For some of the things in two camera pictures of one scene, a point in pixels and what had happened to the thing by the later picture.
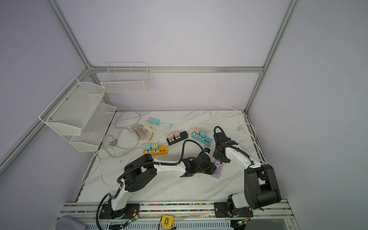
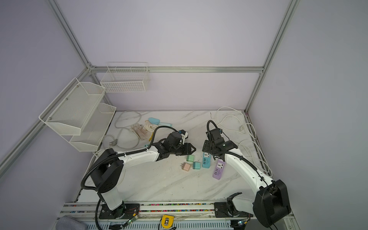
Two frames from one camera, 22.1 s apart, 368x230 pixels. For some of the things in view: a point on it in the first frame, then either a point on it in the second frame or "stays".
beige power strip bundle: (146, 132) stays
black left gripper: (211, 171) → (188, 149)
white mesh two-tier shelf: (78, 109) stays
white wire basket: (125, 76) stays
